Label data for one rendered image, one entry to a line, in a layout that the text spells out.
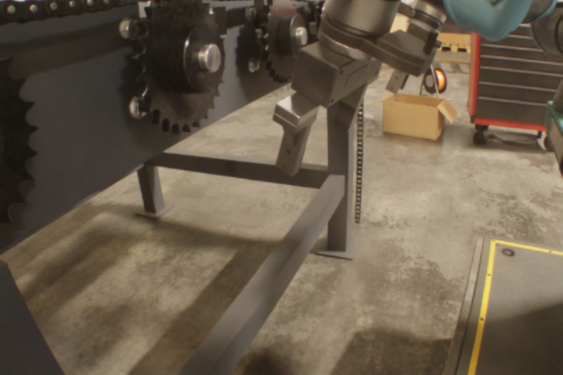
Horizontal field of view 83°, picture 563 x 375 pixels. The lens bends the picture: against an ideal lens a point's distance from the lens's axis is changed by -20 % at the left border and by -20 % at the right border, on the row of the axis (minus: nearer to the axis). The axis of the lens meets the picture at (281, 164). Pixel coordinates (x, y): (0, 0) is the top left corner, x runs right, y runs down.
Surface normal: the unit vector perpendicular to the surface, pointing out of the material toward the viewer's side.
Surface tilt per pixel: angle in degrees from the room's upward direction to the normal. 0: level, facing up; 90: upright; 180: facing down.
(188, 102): 90
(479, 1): 99
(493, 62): 90
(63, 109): 90
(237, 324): 0
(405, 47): 25
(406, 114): 90
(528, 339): 0
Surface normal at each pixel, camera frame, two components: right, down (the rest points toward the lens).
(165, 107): 0.92, 0.11
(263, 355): -0.05, -0.92
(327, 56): 0.19, -0.72
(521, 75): -0.39, 0.37
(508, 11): 0.55, 0.64
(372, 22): 0.11, 0.69
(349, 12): -0.52, 0.51
